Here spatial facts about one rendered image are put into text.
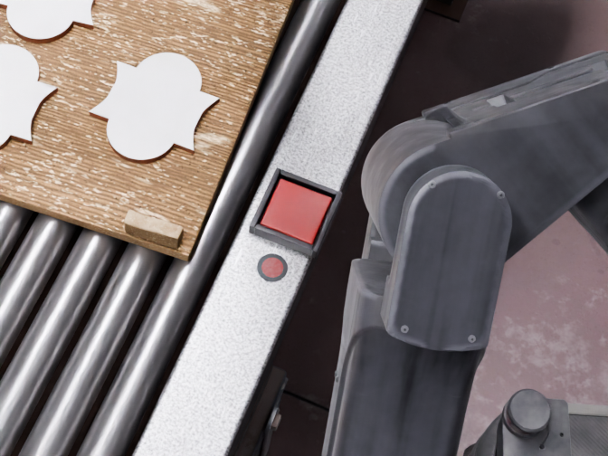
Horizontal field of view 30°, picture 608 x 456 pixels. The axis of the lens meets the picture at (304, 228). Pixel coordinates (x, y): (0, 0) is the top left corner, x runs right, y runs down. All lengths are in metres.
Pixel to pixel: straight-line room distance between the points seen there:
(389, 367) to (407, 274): 0.05
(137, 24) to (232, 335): 0.38
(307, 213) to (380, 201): 0.75
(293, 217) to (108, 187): 0.19
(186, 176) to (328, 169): 0.16
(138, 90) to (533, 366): 1.17
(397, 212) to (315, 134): 0.82
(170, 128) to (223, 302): 0.20
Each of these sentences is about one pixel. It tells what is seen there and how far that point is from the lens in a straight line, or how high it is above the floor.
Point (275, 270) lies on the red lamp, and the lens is 1.17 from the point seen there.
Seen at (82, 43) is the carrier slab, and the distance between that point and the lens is 1.29.
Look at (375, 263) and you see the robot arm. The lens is 0.51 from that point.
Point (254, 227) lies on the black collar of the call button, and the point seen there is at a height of 0.93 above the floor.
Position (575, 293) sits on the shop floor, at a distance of 2.27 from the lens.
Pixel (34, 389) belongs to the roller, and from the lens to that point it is 1.14.
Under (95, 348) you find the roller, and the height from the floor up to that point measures 0.92.
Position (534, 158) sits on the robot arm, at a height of 1.61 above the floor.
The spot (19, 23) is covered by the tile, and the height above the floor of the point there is 0.95.
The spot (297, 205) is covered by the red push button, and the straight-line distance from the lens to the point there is 1.19.
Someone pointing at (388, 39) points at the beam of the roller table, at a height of 0.91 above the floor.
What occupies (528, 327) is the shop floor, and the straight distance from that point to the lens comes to 2.22.
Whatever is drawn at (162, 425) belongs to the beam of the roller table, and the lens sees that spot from 1.11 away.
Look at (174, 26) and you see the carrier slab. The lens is 1.30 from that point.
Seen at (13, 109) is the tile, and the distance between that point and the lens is 1.24.
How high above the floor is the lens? 1.98
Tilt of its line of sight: 63 degrees down
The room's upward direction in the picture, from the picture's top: 11 degrees clockwise
